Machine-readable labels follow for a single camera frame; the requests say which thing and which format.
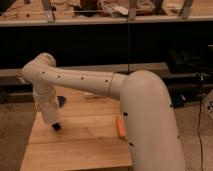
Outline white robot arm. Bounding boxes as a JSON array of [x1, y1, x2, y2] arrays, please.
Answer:
[[22, 53, 186, 171]]

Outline black eraser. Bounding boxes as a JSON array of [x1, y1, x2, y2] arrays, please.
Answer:
[[52, 123, 61, 131]]

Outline white power strip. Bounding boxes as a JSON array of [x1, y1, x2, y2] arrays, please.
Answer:
[[83, 92, 104, 99]]

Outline orange carrot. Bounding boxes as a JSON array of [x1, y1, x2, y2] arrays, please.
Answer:
[[115, 116, 126, 139]]

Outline blue cloth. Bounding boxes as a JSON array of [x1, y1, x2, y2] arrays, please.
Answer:
[[57, 96, 66, 107]]

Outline wooden table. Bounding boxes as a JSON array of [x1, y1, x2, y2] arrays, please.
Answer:
[[20, 87, 132, 171]]

